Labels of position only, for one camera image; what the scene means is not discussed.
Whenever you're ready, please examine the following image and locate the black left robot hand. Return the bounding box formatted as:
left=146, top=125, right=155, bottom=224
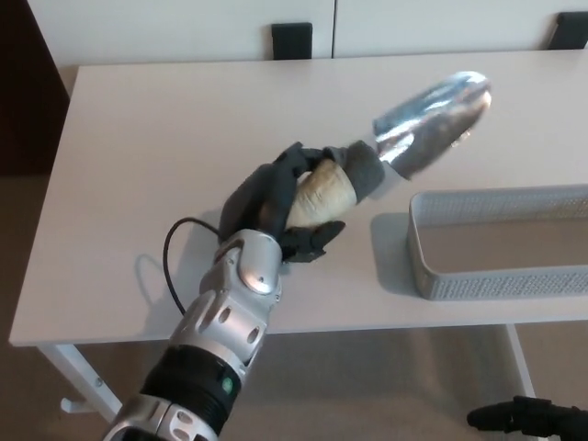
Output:
left=219, top=141, right=346, bottom=266

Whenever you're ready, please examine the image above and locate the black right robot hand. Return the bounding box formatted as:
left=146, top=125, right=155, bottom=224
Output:
left=466, top=395, right=588, bottom=441

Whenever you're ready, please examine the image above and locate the metal shovel with handle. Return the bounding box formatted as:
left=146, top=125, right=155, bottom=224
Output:
left=287, top=69, right=493, bottom=229

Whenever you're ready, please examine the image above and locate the white desk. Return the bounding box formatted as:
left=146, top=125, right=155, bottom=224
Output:
left=7, top=49, right=588, bottom=417

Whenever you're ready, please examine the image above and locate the grey mesh container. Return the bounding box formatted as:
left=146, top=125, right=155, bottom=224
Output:
left=407, top=183, right=588, bottom=302

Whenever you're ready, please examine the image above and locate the white cabinet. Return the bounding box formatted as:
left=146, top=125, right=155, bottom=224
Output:
left=27, top=0, right=588, bottom=68

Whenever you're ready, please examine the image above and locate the dark brown wooden panel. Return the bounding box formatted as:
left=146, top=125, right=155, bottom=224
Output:
left=0, top=0, right=71, bottom=175

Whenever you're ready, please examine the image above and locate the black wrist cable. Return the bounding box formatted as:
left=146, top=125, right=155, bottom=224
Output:
left=164, top=218, right=221, bottom=318

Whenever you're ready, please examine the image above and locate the black cabinet handle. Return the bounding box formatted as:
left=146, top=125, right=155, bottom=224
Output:
left=548, top=12, right=588, bottom=51
left=270, top=22, right=314, bottom=61

